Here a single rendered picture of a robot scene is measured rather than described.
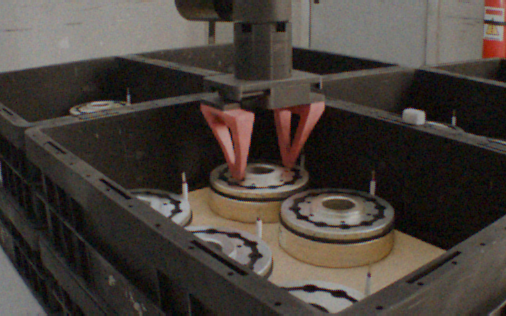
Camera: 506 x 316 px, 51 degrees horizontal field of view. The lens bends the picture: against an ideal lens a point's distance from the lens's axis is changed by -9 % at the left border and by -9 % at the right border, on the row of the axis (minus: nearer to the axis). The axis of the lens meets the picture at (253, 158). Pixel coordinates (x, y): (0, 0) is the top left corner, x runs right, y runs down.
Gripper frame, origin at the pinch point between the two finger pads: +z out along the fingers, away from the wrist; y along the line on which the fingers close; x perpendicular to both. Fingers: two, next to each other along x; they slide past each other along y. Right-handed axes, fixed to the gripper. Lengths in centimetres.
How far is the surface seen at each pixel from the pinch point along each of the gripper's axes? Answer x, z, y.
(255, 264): 15.7, 1.1, 11.5
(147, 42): -371, 26, -144
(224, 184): 0.6, 0.9, 5.0
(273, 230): 6.2, 4.1, 3.2
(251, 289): 28.0, -5.6, 19.8
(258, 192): 4.1, 0.9, 3.4
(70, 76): -46.8, -4.3, 6.9
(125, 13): -365, 0, -124
